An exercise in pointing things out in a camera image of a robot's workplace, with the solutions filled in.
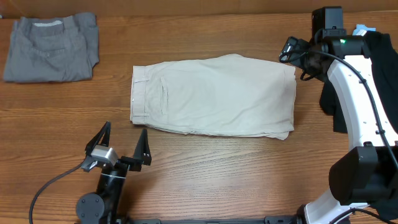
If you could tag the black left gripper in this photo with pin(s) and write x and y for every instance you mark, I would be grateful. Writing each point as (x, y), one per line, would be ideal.
(140, 152)

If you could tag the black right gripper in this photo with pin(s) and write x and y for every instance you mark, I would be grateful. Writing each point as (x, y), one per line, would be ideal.
(289, 50)

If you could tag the beige shorts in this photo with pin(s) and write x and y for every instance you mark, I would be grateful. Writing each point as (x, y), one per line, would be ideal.
(230, 95)

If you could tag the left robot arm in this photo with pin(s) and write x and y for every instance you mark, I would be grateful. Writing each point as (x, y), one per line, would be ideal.
(102, 205)

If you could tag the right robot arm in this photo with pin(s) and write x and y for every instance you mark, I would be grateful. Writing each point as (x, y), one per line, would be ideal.
(326, 22)

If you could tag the light blue tag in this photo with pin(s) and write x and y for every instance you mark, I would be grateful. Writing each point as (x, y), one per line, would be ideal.
(362, 29)

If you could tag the black garment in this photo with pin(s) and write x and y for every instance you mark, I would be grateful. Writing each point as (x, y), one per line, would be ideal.
(385, 68)

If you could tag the folded grey shorts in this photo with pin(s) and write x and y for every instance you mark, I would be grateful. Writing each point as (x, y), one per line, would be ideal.
(61, 49)

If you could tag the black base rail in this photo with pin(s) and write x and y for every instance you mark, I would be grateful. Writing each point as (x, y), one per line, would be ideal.
(211, 221)

